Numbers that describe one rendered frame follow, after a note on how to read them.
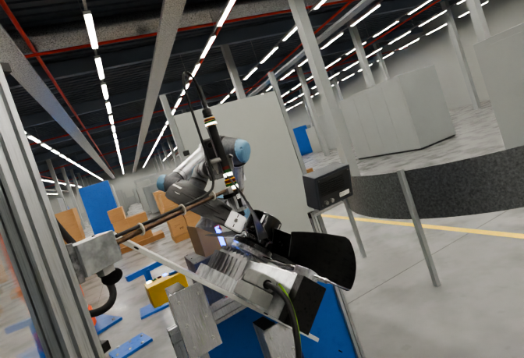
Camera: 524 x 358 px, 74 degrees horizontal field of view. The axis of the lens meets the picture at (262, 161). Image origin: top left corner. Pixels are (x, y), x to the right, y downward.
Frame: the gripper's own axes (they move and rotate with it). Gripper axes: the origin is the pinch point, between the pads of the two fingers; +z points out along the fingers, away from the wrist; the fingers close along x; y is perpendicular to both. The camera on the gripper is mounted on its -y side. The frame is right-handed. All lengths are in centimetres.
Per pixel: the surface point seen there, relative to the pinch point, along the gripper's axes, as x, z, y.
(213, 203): 10.1, 0.2, 14.7
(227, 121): -88, -182, -36
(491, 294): -169, -34, 147
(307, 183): -57, -39, 27
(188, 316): 33, 15, 41
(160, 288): 32, -34, 43
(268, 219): -3.0, 12.2, 25.5
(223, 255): 16.0, 11.2, 30.3
